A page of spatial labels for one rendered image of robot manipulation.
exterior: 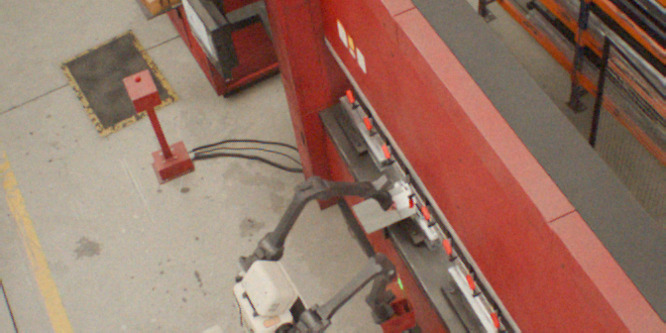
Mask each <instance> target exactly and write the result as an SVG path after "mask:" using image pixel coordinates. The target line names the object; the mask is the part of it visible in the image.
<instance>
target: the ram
mask: <svg viewBox="0 0 666 333"><path fill-rule="evenodd" d="M318 3H319V9H320V15H321V21H323V28H324V34H325V37H326V39H327V40H328V42H329V43H330V46H331V47H332V49H333V50H334V52H335V53H336V55H337V56H338V58H339V59H340V60H341V61H342V63H344V64H345V67H346V68H347V70H348V71H349V73H350V74H351V76H352V77H353V79H354V80H355V82H356V83H357V85H358V87H359V89H360V91H361V92H362V94H363V95H365V97H366V98H367V100H368V101H369V103H370V104H371V106H372V107H373V109H374V111H375V113H376V114H377V116H378V117H379V119H380V120H381V122H382V123H383V125H384V126H386V128H387V129H388V132H389V134H390V135H391V137H392V138H393V140H394V141H395V143H396V144H397V146H398V147H399V149H400V150H401V153H402V154H403V156H404V157H405V158H406V159H407V160H408V162H409V163H410V165H411V166H412V168H413V169H414V171H415V172H416V175H417V176H418V178H419V180H420V181H421V183H422V184H423V186H424V187H425V189H427V190H428V192H429V193H430V196H431V197H432V199H433V200H434V202H435V203H436V205H437V206H438V208H439V209H440V211H441V212H442V214H443V215H444V218H445V219H446V221H448V222H449V224H450V225H451V227H452V228H453V230H454V231H455V233H456V234H457V236H458V237H459V240H460V241H461V243H462V244H463V246H464V247H465V249H466V250H467V252H468V253H469V255H471V256H472V258H473V259H474V262H475V263H476V265H477V266H478V268H479V269H480V271H481V273H482V274H483V276H484V277H485V279H486V280H487V282H488V283H489V286H490V287H491V289H492V290H493V291H494V292H495V293H496V295H497V296H498V298H499V300H500V301H501V303H502V304H503V306H504V308H505V310H506V311H507V313H508V314H509V316H510V317H511V319H512V320H513V322H514V323H515V325H516V326H517V328H519V329H520V332H521V333H609V332H608V331H607V330H606V328H605V327H604V326H603V324H602V323H601V322H600V320H599V319H598V317H597V316H596V315H595V313H594V311H593V310H592V308H591V307H589V306H588V304H587V303H586V302H585V300H584V299H583V297H582V296H581V295H580V294H579V293H578V292H577V290H576V289H575V287H574V285H573V284H572V282H571V281H570V280H569V278H568V277H567V276H566V274H565V273H564V272H562V271H563V270H561V269H560V267H559V266H558V265H557V262H556V261H555V260H554V258H553V257H552V256H551V254H549V252H548V251H547V250H546V248H545V247H544V245H543V244H542V243H541V241H540V238H539V237H538V236H536V234H535V233H534V232H533V230H532V229H531V227H530V226H529V225H528V223H527V222H526V221H525V219H524V218H523V216H522V214H521V213H520V212H519V210H518V209H517V207H516V206H515V205H514V203H512V202H511V201H510V199H509V198H508V197H507V194H506V193H505V191H504V190H503V189H502V187H501V186H500V184H499V183H498V182H497V180H496V179H495V177H494V176H493V175H492V172H491V171H489V170H488V168H487V167H486V166H485V164H484V163H483V162H482V160H481V159H480V157H479V156H478V155H477V153H476V151H475V150H474V148H473V147H472V146H471V144H470V143H468V141H467V140H466V139H465V137H464V136H463V135H462V133H461V132H460V130H459V128H458V127H457V126H456V124H455V123H454V121H453V120H452V119H451V117H450V116H449V115H448V113H446V112H445V111H444V108H443V107H442V105H441V104H440V103H439V101H438V100H437V99H436V97H435V96H434V95H433V93H432V92H431V90H430V89H429V88H428V85H427V84H425V83H424V81H423V80H422V79H421V77H420V76H419V75H418V73H417V72H416V70H415V69H414V68H413V65H412V64H411V63H410V61H409V60H408V59H407V57H406V56H404V54H403V53H402V52H401V50H400V49H399V48H398V47H397V45H396V43H395V42H394V40H393V39H392V38H391V36H390V34H389V33H388V31H387V30H385V29H384V27H383V26H382V25H381V23H380V21H379V19H378V18H377V17H376V15H375V14H374V13H373V11H372V10H371V9H370V7H369V6H368V4H367V3H366V2H364V0H318ZM337 19H338V21H339V22H340V25H341V26H342V27H344V29H345V32H346V39H347V46H346V44H345V42H344V41H342V39H341V38H340V36H339V30H338V22H337ZM349 36H350V38H351V39H352V40H353V47H354V50H352V48H351V47H350V43H349ZM326 46H327V47H328V49H329V50H330V52H331V53H332V55H333V56H334V57H335V55H334V54H333V52H332V51H331V49H330V48H329V46H328V44H327V42H326ZM356 47H357V49H358V50H359V52H360V53H361V55H362V56H364V57H365V64H366V73H367V74H365V72H364V71H362V69H361V68H360V65H359V64H358V57H357V50H356ZM350 48H351V50H352V51H353V53H354V55H355V57H353V55H352V54H351V51H350ZM335 58H336V57H335ZM336 60H337V61H338V63H339V64H340V67H341V68H342V70H344V71H345V73H346V74H347V76H348V78H349V79H350V81H351V82H352V84H353V85H354V87H355V89H356V91H357V92H358V94H359V95H360V97H361V98H362V100H363V101H365V103H366V104H367V106H368V107H369V109H370V111H371V113H372V114H373V116H374V117H375V119H376V121H377V122H378V124H379V125H380V127H381V128H382V130H383V132H384V134H386V135H387V137H388V139H389V140H390V142H391V143H392V145H393V146H394V148H395V149H396V151H397V153H398V155H399V156H400V158H401V160H402V161H403V163H404V164H405V165H406V166H407V167H408V169H409V170H410V172H411V174H412V176H413V177H414V179H415V180H416V182H417V183H418V185H419V186H420V188H421V189H422V191H423V192H424V195H425V196H427V198H428V199H429V201H430V203H431V204H432V206H433V207H434V209H435V210H436V212H437V213H438V215H439V217H440V219H441V220H442V222H443V223H444V225H445V226H446V228H447V229H449V231H450V232H451V234H452V235H453V237H454V239H455V241H456V242H457V244H458V246H459V247H460V249H461V250H462V252H463V253H464V255H465V256H466V258H467V259H468V262H469V263H471V265H472V266H473V268H474V269H475V271H476V272H477V274H478V275H479V277H480V278H481V280H482V281H483V283H484V285H485V287H486V289H487V290H488V292H489V293H490V295H491V296H492V298H494V299H495V301H496V302H497V304H498V305H499V308H500V310H501V311H502V313H503V314H504V316H505V317H506V319H507V320H508V322H509V323H510V325H511V326H512V328H513V330H514V332H515V333H517V332H516V329H515V328H514V326H513V325H512V323H511V322H510V320H509V318H508V317H507V315H506V314H505V312H504V311H503V309H502V308H501V305H500V303H499V302H498V300H497V299H496V297H495V296H494V295H493V294H492V293H491V291H490V290H489V288H488V287H487V285H486V283H485V281H484V280H483V278H482V277H481V275H480V274H479V272H478V271H477V269H476V268H475V266H474V264H473V263H472V260H471V259H469V257H468V256H467V254H466V253H465V251H464V250H463V248H462V247H461V245H460V244H459V242H458V241H457V239H456V237H455V235H454V234H453V232H452V231H451V229H450V228H449V226H447V225H446V223H445V222H444V220H443V219H442V217H441V215H440V213H439V212H438V210H437V208H436V207H435V205H434V204H433V202H432V201H431V199H430V198H429V196H428V195H427V192H425V191H424V189H423V188H422V186H421V185H420V183H419V182H418V180H417V179H416V177H415V176H414V174H413V172H412V170H411V169H410V167H409V166H408V164H407V163H406V162H405V161H404V160H403V158H402V157H401V155H400V153H399V151H398V149H397V148H396V146H395V145H394V143H393V142H392V140H391V139H390V137H389V135H388V134H387V132H386V130H384V128H383V127H382V125H381V124H380V122H379V121H378V119H377V118H376V116H375V115H374V113H373V112H372V109H371V108H370V106H369V105H368V103H367V102H366V100H365V98H363V97H362V95H361V94H360V92H359V91H358V89H357V87H356V85H355V84H354V82H353V81H352V79H351V78H350V76H349V75H348V73H347V72H346V70H345V69H344V67H342V65H341V63H340V62H339V60H338V59H337V58H336Z"/></svg>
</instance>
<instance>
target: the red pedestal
mask: <svg viewBox="0 0 666 333"><path fill-rule="evenodd" d="M123 81H124V83H125V87H127V89H128V91H129V94H130V96H131V98H132V101H133V103H134V106H135V109H136V111H137V114H139V113H141V112H144V111H146V113H147V115H148V118H149V120H150V122H152V125H153V127H154V131H155V133H156V136H157V138H158V141H159V143H160V146H161V149H159V150H157V151H155V152H154V153H152V156H153V158H154V160H155V162H154V163H152V166H153V169H154V171H155V175H156V177H157V179H158V182H159V184H164V183H166V182H169V181H171V180H173V179H177V178H179V177H182V176H184V175H187V174H188V173H189V172H191V171H194V167H193V165H192V162H191V159H190V157H189V154H188V152H187V149H186V147H185V145H184V143H183V141H180V142H177V143H175V144H171V145H168V144H167V140H166V137H165V135H164V132H163V129H162V126H161V124H160V121H159V118H158V116H157V113H156V111H155V106H158V105H160V104H163V103H162V101H161V98H160V96H159V93H158V91H157V88H156V85H155V83H154V81H153V79H152V76H151V74H150V72H149V71H148V70H145V71H142V72H140V73H137V74H135V75H132V76H129V77H127V78H123Z"/></svg>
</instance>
